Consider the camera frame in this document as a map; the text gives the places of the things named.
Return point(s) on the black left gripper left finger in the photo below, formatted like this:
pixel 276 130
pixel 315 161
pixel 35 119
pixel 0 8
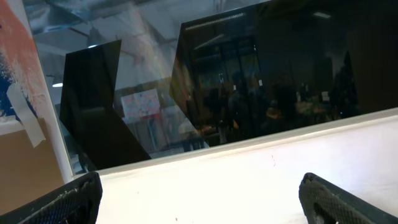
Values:
pixel 75 202

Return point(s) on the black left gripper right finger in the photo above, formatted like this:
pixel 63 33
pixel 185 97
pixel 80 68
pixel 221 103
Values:
pixel 324 202

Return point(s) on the black glass panel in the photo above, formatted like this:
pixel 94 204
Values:
pixel 162 78

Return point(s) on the orange blue wall poster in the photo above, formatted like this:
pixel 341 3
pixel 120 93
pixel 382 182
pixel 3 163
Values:
pixel 34 159

